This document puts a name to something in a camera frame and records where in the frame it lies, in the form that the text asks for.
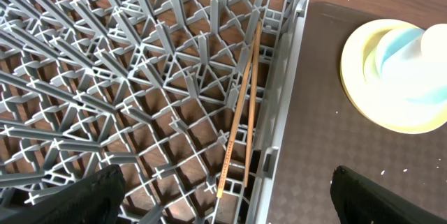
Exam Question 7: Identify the light blue bowl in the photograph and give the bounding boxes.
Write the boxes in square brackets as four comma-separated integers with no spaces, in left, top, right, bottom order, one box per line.
[364,27,446,105]

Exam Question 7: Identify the white cup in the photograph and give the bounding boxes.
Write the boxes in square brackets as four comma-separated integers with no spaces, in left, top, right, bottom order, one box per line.
[420,24,447,59]

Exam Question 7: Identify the wooden chopstick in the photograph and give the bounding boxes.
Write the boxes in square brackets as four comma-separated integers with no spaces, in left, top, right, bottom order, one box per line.
[217,39,255,198]
[244,21,262,188]

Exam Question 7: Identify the dark brown serving tray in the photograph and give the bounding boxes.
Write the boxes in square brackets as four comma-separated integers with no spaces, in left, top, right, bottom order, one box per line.
[267,2,446,223]

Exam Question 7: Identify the yellow plate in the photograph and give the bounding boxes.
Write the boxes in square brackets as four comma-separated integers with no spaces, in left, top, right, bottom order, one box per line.
[340,19,446,134]

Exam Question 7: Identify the grey plastic dishwasher rack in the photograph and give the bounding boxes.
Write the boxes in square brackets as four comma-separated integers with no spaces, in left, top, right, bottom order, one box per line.
[1,0,308,223]

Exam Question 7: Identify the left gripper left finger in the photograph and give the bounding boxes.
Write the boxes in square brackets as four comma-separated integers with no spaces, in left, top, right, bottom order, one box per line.
[1,165,126,224]

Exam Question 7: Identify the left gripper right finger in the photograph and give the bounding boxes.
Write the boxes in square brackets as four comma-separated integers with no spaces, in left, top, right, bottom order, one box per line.
[330,165,446,224]

